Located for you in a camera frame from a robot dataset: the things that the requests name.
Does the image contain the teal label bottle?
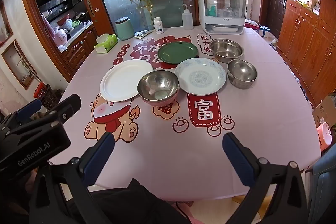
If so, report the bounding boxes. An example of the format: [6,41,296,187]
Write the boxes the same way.
[206,0,218,17]

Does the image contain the pink round appliance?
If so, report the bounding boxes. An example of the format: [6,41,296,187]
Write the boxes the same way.
[316,122,333,151]

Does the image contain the red crate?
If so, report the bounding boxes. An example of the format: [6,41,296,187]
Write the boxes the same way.
[34,82,51,99]

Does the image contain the pink steel bowl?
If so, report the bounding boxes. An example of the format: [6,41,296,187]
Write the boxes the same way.
[137,70,180,106]

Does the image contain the large steel bowl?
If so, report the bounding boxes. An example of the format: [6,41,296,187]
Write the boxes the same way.
[209,39,244,63]

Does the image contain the blue chair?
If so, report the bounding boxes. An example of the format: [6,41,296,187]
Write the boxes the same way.
[306,144,336,224]

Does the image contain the green plate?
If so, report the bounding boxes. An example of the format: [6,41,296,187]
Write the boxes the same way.
[157,42,198,64]

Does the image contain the wooden framed wall niche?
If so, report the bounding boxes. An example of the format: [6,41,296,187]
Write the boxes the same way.
[1,39,37,90]
[0,1,13,42]

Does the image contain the pink printed tablecloth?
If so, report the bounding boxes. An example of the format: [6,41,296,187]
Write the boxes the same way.
[50,26,322,201]

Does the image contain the white pill bottle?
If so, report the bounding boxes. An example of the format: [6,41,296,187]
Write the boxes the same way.
[154,17,164,34]

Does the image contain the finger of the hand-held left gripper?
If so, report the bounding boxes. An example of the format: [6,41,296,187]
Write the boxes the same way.
[0,100,42,131]
[39,94,82,130]

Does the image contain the blue patterned plate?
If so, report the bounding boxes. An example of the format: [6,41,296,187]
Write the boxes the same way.
[174,58,227,95]

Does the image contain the clear bottle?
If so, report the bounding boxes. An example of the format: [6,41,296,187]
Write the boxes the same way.
[223,0,233,18]

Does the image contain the small steel bowl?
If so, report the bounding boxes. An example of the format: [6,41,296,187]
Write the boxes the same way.
[227,59,258,89]

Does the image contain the white plate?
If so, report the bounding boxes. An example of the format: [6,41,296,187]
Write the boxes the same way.
[100,59,154,102]

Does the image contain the wooden floor cabinet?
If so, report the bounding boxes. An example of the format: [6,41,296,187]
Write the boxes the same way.
[277,0,336,100]

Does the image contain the dark clothing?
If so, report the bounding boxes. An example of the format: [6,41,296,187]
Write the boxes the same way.
[87,178,191,224]

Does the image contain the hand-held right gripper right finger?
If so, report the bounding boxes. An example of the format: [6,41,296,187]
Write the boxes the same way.
[223,133,310,224]

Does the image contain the white squeeze bottle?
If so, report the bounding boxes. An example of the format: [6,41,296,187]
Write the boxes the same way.
[182,4,193,30]

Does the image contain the green tissue pack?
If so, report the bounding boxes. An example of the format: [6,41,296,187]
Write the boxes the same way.
[94,34,118,53]

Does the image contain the pink kitchen appliance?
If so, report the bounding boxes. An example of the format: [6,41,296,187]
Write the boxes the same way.
[54,28,67,46]

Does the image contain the patterned coaster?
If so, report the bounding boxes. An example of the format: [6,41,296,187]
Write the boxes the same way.
[134,30,152,39]

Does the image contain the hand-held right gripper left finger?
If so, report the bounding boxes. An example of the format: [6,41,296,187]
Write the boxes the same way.
[26,132,116,224]

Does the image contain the green canister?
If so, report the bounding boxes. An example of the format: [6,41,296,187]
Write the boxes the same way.
[115,17,135,41]

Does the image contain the cardboard box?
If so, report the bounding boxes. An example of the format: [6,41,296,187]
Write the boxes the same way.
[312,93,336,128]

